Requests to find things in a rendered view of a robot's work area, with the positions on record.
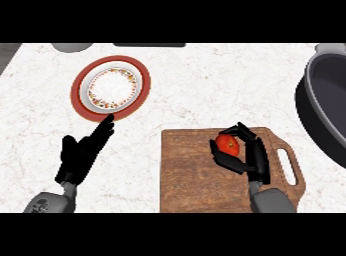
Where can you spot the grey rounded object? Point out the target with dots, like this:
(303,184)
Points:
(71,47)

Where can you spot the red round placemat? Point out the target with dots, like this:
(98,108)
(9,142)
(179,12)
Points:
(82,110)

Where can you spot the brown wooden cutting board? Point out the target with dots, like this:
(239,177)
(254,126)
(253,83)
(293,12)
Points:
(195,176)

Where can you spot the dark flat object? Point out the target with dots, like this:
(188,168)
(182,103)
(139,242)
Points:
(149,44)

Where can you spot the white floral rimmed plate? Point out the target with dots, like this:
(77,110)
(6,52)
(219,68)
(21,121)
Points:
(111,87)

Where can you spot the dark grey pot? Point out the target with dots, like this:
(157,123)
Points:
(335,110)

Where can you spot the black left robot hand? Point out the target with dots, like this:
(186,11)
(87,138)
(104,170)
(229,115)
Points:
(82,153)

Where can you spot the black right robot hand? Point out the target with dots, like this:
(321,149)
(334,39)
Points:
(256,156)

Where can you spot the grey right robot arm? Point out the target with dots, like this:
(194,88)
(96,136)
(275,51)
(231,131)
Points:
(269,198)

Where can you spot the red tomato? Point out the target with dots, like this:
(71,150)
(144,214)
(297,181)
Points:
(228,145)

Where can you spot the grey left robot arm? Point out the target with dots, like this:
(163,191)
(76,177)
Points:
(55,200)

